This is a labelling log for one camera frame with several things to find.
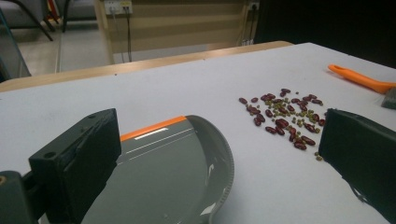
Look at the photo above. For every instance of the white table board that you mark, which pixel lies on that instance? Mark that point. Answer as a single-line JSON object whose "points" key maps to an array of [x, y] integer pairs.
{"points": [[186, 93]]}

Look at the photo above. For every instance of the white power strip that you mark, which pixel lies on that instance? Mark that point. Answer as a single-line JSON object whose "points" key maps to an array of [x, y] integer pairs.
{"points": [[118, 6]]}

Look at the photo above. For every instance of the light wooden cabinet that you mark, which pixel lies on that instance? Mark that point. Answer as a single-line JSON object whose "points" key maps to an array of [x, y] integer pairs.
{"points": [[186, 28]]}

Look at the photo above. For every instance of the black metal stand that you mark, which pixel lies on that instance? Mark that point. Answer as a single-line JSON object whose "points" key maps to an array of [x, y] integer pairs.
{"points": [[34, 20]]}

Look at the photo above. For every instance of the white wall socket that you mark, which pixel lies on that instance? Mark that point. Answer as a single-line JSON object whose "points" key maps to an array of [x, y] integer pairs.
{"points": [[254, 5]]}

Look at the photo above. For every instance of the black curtain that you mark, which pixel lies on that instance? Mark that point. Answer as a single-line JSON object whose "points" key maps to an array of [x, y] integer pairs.
{"points": [[327, 28]]}

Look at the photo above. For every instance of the dark grey cabinet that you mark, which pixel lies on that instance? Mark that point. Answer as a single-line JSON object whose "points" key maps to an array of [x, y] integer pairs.
{"points": [[12, 56]]}

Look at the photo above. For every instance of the grey dustpan with orange edge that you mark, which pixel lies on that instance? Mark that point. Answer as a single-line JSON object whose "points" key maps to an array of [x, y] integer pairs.
{"points": [[174, 174]]}

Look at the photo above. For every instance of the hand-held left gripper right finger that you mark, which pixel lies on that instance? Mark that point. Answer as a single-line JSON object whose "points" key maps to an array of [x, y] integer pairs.
{"points": [[364, 155]]}

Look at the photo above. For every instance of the wooden table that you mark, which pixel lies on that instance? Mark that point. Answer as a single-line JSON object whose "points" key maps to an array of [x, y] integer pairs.
{"points": [[93, 71]]}

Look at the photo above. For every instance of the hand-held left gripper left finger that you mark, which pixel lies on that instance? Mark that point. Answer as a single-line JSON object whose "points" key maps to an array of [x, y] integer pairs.
{"points": [[77, 161]]}

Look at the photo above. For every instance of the pile of red and green beans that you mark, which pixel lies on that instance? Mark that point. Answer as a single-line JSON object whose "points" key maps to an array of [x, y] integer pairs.
{"points": [[281, 123]]}

